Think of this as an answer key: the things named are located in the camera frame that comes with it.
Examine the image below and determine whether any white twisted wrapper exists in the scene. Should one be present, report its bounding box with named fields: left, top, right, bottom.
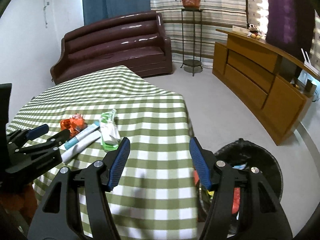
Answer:
left=61, top=130, right=101, bottom=164

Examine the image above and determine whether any orange plastic bag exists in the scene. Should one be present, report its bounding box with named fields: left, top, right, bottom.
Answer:
left=60, top=113, right=87, bottom=138

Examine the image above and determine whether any white teal tube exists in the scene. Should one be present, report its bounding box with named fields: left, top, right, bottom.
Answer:
left=64, top=122, right=100, bottom=150

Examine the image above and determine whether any green white tissue pack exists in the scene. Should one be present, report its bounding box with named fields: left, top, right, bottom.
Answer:
left=99, top=109, right=121, bottom=151

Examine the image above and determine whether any light blue tube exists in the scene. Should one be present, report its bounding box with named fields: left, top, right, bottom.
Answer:
left=233, top=164, right=247, bottom=170

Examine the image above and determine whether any black trash bin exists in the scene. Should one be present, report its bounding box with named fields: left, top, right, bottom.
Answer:
left=195, top=138, right=283, bottom=223

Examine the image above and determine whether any green white checkered tablecloth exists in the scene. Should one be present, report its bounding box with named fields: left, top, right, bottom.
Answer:
left=7, top=66, right=197, bottom=239

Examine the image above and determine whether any wooden sideboard cabinet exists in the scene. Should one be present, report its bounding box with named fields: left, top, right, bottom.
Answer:
left=213, top=31, right=319, bottom=145

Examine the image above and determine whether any dark red leather sofa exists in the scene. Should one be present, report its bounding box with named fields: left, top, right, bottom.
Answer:
left=50, top=10, right=173, bottom=85

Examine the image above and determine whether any white wifi router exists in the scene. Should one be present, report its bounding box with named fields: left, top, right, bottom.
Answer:
left=301, top=48, right=319, bottom=75

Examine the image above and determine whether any mickey mouse plush toy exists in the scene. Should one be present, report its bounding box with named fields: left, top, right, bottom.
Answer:
left=247, top=23, right=261, bottom=40

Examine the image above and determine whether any white box on cabinet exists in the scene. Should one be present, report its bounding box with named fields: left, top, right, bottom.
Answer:
left=232, top=25, right=249, bottom=36

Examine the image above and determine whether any striped curtain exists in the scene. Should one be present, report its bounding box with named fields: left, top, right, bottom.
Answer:
left=149, top=0, right=270, bottom=68

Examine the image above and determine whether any purple curtain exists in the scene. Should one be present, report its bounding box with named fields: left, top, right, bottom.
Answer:
left=266, top=0, right=315, bottom=62

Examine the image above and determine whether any black metal plant stand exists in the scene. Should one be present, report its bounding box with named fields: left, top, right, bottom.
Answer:
left=180, top=7, right=203, bottom=76

